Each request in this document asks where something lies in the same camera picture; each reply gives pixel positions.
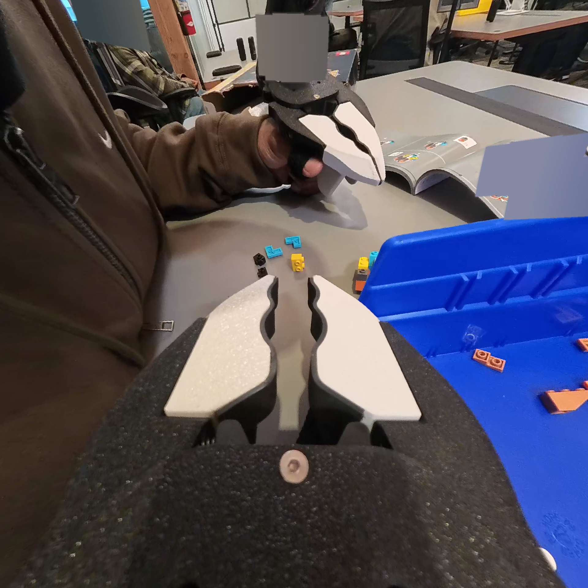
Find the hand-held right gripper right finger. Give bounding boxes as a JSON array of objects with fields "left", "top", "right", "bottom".
[{"left": 307, "top": 275, "right": 423, "bottom": 424}]

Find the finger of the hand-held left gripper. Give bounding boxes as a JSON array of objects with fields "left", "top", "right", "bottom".
[
  {"left": 298, "top": 113, "right": 385, "bottom": 187},
  {"left": 334, "top": 100, "right": 387, "bottom": 181}
]

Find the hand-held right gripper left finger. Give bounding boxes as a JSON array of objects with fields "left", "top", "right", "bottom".
[{"left": 163, "top": 275, "right": 280, "bottom": 421}]

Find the multicoloured toy brick assembly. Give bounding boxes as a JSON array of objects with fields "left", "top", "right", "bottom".
[{"left": 352, "top": 250, "right": 380, "bottom": 295}]

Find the blue plastic bin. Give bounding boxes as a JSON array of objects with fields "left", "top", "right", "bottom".
[{"left": 358, "top": 216, "right": 588, "bottom": 588}]

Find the grey desk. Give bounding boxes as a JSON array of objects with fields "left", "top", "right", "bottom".
[{"left": 156, "top": 61, "right": 588, "bottom": 435}]

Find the person's left hand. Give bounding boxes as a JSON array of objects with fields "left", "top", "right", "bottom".
[{"left": 257, "top": 119, "right": 324, "bottom": 195}]

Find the dark printed box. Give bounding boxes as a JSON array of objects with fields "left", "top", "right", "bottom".
[{"left": 323, "top": 49, "right": 359, "bottom": 86}]

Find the grey instruction booklet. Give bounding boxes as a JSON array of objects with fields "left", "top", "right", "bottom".
[{"left": 379, "top": 133, "right": 524, "bottom": 220}]

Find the black mesh chair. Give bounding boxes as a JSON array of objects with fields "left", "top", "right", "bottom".
[{"left": 358, "top": 0, "right": 429, "bottom": 80}]

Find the orange two-stud plate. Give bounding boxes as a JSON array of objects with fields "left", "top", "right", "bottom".
[{"left": 472, "top": 349, "right": 507, "bottom": 373}]

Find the black office chair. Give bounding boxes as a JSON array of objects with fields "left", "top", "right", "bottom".
[{"left": 106, "top": 87, "right": 198, "bottom": 125}]

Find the long grey table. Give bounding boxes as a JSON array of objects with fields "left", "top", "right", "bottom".
[{"left": 448, "top": 10, "right": 588, "bottom": 77}]

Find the wooden post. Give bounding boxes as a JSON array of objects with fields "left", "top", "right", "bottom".
[{"left": 148, "top": 0, "right": 203, "bottom": 91}]

